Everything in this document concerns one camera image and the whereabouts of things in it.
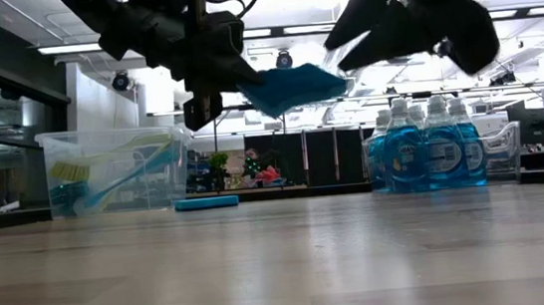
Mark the black monitor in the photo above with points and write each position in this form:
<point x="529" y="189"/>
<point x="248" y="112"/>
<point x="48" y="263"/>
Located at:
<point x="532" y="125"/>

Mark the low clear plastic tray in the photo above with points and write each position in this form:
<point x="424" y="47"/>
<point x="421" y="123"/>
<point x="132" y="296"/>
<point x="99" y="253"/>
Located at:
<point x="502" y="150"/>

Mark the black aluminium table frame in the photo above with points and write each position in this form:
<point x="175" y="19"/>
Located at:
<point x="306" y="191"/>

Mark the yellow-green dish brush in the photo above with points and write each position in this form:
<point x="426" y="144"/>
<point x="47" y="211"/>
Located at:
<point x="69" y="171"/>
<point x="106" y="201"/>

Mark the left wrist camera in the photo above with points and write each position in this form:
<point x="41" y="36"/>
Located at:
<point x="230" y="31"/>

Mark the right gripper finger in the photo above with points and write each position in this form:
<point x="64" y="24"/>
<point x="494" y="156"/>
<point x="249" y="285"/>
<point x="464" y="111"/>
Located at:
<point x="391" y="41"/>
<point x="363" y="8"/>

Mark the tall clear plastic bin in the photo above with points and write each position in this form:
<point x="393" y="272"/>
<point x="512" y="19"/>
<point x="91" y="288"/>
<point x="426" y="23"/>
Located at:
<point x="105" y="188"/>

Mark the light blue sponge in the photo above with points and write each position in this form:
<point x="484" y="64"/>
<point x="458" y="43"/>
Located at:
<point x="207" y="203"/>

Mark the dark blue scrub sponge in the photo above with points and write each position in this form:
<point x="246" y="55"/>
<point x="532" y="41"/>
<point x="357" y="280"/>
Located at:
<point x="296" y="87"/>

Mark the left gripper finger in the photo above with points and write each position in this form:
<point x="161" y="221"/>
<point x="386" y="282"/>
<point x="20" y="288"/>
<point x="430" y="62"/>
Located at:
<point x="242" y="72"/>

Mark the background potted plant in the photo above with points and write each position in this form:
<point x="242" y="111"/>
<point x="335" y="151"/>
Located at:
<point x="218" y="161"/>

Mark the black ceiling spotlight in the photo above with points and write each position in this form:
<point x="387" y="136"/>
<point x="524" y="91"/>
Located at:
<point x="284" y="60"/>
<point x="121" y="81"/>

